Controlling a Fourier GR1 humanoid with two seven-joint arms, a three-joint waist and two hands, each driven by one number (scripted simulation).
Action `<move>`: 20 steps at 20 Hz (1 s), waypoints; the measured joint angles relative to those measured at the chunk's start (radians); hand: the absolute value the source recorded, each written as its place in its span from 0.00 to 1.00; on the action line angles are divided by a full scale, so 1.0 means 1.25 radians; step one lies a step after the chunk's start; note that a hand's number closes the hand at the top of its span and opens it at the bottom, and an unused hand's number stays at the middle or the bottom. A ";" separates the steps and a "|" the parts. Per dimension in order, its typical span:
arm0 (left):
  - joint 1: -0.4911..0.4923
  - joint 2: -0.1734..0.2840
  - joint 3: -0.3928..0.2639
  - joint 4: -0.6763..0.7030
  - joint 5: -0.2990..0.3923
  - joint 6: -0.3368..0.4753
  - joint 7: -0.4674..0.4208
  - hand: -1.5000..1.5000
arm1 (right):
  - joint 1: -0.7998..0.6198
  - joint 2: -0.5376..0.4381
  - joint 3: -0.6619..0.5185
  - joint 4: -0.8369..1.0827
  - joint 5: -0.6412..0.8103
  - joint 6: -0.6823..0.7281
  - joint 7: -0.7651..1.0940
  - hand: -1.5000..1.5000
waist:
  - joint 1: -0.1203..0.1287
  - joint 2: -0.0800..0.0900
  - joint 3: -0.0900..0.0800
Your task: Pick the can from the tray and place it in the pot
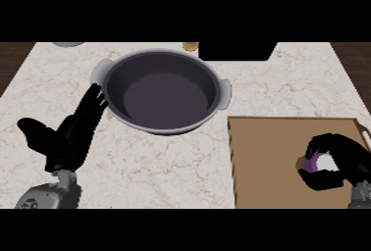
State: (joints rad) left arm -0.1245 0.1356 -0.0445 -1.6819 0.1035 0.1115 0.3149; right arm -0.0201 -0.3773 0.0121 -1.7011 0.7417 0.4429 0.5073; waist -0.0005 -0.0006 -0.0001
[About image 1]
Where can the grey metal pot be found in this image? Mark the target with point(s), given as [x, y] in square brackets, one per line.
[162, 91]

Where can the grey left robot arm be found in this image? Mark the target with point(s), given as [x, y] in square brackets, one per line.
[51, 192]

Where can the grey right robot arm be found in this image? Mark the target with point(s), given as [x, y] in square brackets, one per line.
[360, 195]

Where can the brown wooden tray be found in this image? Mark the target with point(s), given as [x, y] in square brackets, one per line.
[285, 163]

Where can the grey round object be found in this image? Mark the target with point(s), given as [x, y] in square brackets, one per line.
[67, 44]

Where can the black appliance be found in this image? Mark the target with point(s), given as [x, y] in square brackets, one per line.
[237, 51]

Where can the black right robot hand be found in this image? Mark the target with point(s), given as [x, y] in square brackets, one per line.
[338, 147]

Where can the purple can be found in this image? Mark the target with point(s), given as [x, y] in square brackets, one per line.
[320, 162]

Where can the small tan round object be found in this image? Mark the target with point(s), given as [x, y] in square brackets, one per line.
[190, 46]

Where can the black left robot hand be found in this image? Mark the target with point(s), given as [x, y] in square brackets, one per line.
[73, 137]

